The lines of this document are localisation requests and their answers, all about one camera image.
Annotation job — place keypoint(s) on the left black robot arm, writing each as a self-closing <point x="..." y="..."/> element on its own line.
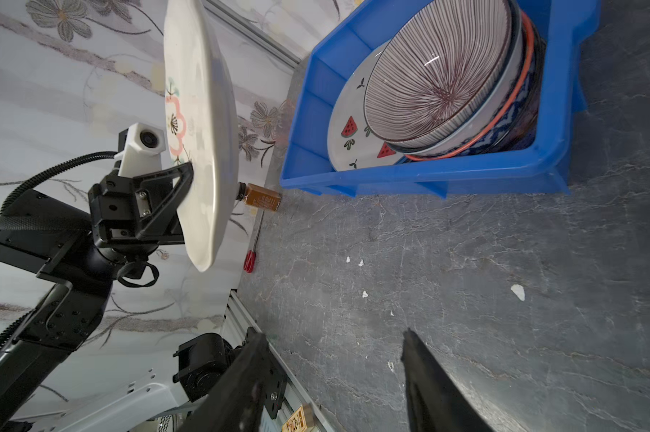
<point x="82" y="255"/>

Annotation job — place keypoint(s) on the pink glass small plate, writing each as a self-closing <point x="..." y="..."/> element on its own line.
<point x="438" y="70"/>

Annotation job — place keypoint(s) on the watermelon pattern plate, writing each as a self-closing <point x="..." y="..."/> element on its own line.
<point x="351" y="142"/>

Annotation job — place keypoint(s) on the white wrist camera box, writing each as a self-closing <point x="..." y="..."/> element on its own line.
<point x="140" y="150"/>

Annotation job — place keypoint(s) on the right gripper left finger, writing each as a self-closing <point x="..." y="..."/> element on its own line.
<point x="231" y="381"/>

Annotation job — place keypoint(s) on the cream bird pattern plate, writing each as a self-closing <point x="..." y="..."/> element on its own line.
<point x="201" y="127"/>

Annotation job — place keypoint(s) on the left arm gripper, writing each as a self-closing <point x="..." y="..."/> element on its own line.
<point x="135" y="216"/>

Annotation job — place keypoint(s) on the small wooden tag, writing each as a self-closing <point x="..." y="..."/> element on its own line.
<point x="302" y="420"/>

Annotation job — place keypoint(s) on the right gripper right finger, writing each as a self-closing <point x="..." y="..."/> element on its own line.
<point x="434" y="403"/>

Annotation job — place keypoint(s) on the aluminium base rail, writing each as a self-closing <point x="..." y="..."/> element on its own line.
<point x="154" y="393"/>

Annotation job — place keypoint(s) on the red patterned bowl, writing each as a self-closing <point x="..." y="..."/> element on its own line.
<point x="499" y="112"/>

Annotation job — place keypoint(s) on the brown spice jar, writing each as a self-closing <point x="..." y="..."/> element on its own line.
<point x="259" y="197"/>

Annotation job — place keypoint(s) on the red handled scissors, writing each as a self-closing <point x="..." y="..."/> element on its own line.
<point x="250" y="260"/>

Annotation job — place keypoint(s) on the blue plastic bin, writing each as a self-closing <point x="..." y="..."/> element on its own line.
<point x="542" y="168"/>

